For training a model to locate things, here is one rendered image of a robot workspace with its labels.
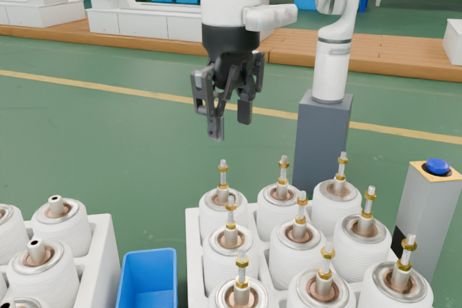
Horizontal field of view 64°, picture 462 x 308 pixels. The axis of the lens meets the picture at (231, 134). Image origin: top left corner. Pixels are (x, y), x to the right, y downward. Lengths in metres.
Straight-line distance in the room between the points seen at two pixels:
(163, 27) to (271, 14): 2.60
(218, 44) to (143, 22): 2.65
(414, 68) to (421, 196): 1.78
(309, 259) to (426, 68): 2.00
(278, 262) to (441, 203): 0.34
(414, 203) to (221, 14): 0.55
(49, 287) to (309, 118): 0.77
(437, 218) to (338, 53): 0.48
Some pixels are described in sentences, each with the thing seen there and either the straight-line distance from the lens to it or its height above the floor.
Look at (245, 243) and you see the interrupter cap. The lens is 0.65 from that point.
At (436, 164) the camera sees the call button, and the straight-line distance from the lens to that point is 0.80.
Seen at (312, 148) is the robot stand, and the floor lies 0.16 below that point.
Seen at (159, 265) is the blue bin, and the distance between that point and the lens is 0.87.
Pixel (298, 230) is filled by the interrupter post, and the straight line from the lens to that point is 0.66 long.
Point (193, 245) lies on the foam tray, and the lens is 0.75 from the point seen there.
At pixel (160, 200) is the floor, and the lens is 1.19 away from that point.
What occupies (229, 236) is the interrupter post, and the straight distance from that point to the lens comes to 0.64.
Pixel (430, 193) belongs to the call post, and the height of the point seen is 0.29.
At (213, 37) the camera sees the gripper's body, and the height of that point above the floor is 0.60.
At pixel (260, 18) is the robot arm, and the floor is 0.63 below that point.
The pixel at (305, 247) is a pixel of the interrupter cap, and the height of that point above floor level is 0.25.
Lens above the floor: 0.69
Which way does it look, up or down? 26 degrees down
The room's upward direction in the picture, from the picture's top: straight up
